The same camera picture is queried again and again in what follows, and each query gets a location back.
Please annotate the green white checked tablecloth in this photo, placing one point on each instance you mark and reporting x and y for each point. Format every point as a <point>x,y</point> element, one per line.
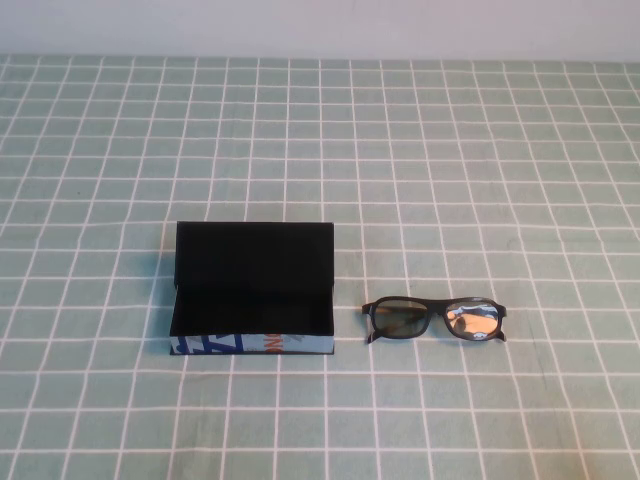
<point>450,200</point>

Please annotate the black frame glasses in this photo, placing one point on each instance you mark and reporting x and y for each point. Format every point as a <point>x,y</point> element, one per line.
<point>435,306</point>

